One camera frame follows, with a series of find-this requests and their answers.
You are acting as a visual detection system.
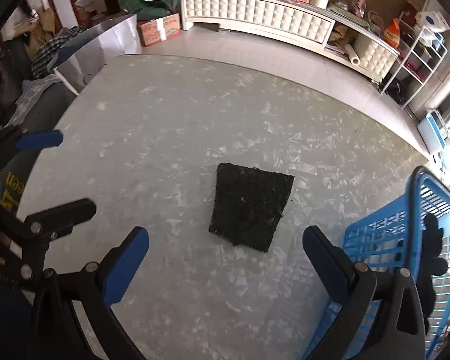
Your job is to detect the black soft cloth in basket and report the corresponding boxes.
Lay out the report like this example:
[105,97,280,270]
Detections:
[416,213,448,333]

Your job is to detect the white metal shelf rack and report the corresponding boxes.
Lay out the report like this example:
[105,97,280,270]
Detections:
[379,10,450,108]

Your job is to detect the red cardboard box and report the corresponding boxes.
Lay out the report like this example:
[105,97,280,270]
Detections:
[137,13,182,47]

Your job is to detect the blue plastic laundry basket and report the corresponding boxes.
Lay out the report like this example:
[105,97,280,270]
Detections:
[305,166,450,359]

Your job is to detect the grey side table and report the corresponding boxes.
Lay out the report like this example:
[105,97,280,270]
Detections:
[48,15,142,95]

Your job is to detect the white blue storage box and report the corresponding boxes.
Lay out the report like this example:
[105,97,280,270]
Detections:
[418,110,450,155]

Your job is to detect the white tufted TV cabinet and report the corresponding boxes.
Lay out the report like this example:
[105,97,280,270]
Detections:
[180,0,399,84]

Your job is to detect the white paper roll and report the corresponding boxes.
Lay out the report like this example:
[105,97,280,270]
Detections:
[344,43,361,66]

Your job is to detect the black square filter sponge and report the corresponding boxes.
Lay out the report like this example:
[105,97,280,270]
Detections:
[209,163,294,253]

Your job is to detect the orange plastic jug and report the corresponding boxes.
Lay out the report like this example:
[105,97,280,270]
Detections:
[383,18,401,49]

